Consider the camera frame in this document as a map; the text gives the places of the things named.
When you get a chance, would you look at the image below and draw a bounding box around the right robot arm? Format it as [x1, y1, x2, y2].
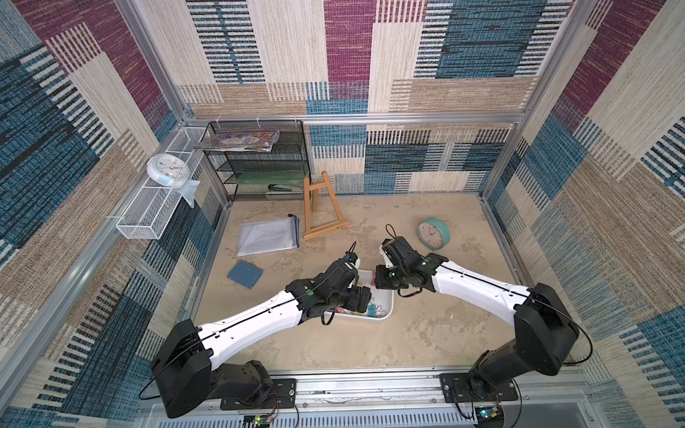
[375, 225, 586, 401]

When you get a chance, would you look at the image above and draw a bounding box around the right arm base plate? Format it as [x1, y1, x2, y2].
[439, 372, 519, 403]

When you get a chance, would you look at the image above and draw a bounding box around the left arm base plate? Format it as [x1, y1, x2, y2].
[219, 378, 297, 411]

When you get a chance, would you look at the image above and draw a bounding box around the green round alarm clock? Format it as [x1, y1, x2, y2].
[417, 217, 451, 250]

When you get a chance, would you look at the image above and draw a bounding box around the black stapler on shelf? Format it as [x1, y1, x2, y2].
[268, 185, 303, 194]

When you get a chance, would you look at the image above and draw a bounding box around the blue folded cloth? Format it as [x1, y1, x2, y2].
[228, 260, 263, 289]

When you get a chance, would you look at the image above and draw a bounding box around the white round clock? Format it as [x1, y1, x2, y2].
[146, 153, 191, 188]

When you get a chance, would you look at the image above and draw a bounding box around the white plastic storage box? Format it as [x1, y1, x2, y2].
[336, 270, 394, 322]

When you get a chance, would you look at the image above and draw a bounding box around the magazine on shelf top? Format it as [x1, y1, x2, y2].
[194, 131, 280, 153]

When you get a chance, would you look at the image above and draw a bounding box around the wooden mini easel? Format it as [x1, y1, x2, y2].
[303, 171, 351, 241]

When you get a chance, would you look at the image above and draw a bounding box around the white wire wall basket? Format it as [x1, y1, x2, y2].
[116, 127, 205, 240]

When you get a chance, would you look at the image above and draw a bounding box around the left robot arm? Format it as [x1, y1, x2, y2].
[152, 251, 371, 418]

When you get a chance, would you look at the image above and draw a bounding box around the black wire mesh shelf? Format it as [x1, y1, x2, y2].
[202, 119, 311, 203]

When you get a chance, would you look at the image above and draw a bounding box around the clear zip document pouch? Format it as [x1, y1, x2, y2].
[237, 214, 300, 257]

